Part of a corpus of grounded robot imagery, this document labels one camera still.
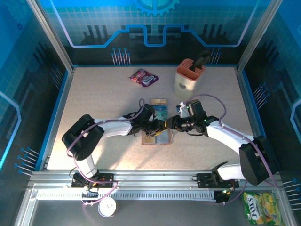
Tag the gold credit card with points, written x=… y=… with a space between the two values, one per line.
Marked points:
x=149 y=140
x=158 y=101

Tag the purple candy bag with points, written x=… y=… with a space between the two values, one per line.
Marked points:
x=143 y=78

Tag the cream orange knife block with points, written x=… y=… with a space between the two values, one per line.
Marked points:
x=185 y=80

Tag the grey blue credit card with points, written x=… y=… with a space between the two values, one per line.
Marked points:
x=163 y=139

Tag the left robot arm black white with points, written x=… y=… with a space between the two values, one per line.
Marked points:
x=113 y=129

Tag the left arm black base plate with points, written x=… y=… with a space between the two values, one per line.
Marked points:
x=105 y=180

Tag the white round tape roll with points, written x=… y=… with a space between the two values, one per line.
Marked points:
x=107 y=207

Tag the aluminium frame post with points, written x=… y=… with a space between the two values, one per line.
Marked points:
x=52 y=35
x=258 y=35

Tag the yellow green candy bag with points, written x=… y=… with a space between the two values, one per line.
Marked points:
x=261 y=208

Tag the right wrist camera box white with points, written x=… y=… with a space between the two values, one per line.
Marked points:
x=182 y=109

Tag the aluminium side rail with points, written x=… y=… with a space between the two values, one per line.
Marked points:
x=246 y=99
x=63 y=99

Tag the aluminium front rail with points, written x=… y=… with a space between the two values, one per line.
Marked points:
x=152 y=179

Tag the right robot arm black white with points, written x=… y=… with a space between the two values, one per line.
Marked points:
x=223 y=136

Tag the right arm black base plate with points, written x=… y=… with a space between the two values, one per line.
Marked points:
x=204 y=180

